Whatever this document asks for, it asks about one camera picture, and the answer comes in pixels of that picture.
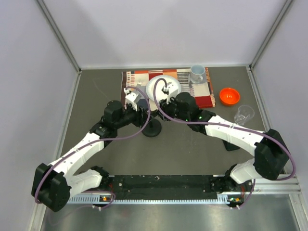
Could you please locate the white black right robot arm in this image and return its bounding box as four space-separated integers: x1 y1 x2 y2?
158 93 290 191

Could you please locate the black smartphone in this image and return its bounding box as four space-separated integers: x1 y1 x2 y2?
223 141 240 151

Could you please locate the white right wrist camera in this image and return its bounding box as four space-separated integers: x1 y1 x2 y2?
162 82 179 104

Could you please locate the white paper plate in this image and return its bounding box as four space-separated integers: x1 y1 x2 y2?
146 75 181 102

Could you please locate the black phone stand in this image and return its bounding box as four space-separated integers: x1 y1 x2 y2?
142 115 162 138

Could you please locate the aluminium cable duct rail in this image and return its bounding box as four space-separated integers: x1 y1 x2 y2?
68 193 244 205

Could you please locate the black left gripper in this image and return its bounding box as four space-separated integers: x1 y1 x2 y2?
115 102 154 129

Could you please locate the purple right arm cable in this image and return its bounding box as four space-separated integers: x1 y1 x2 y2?
153 76 297 209

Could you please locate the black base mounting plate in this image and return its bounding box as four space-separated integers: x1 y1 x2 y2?
97 175 242 200

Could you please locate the colourful patchwork placemat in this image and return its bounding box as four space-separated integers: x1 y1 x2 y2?
122 67 216 108

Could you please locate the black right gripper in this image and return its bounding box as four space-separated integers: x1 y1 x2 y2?
155 94 190 122

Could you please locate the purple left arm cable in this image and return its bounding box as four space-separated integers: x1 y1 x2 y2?
34 85 152 212

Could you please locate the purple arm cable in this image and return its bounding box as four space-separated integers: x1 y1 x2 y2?
34 85 152 212
153 76 297 209

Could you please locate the light blue mug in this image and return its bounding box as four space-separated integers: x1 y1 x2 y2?
190 64 206 84

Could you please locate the orange plastic bowl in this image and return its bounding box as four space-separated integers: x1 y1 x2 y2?
219 88 241 106

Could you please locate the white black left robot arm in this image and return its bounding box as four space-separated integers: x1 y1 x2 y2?
31 101 151 212

